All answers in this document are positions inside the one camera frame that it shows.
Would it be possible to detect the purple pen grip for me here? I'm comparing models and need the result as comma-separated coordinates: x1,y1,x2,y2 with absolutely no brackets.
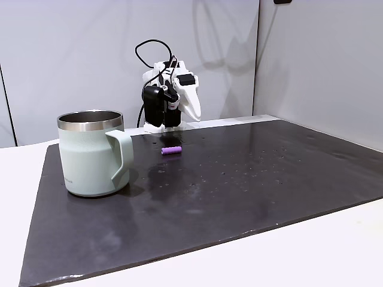
161,146,183,156

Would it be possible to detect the black table mat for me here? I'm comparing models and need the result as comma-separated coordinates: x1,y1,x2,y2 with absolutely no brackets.
18,119,383,287

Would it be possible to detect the pale green steel mug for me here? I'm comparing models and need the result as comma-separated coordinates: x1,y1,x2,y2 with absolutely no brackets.
56,109,134,198

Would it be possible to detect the black camera box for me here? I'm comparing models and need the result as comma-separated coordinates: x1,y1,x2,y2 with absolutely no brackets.
142,86,165,127

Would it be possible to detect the black base cable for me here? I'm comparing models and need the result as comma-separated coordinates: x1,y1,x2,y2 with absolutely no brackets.
136,104,145,129

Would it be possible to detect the black camera cable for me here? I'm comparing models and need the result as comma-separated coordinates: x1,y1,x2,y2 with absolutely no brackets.
134,38,180,88

